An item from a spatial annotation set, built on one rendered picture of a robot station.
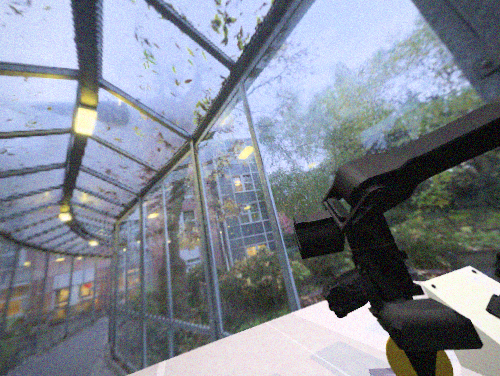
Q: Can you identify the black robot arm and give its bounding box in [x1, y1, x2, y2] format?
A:
[293, 95, 500, 318]

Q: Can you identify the gold coin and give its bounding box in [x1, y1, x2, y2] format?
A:
[386, 336, 454, 376]

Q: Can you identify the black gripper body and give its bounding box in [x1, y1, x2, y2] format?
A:
[350, 242, 483, 352]

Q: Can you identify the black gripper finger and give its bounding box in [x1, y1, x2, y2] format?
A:
[376, 319, 437, 376]
[368, 307, 382, 320]

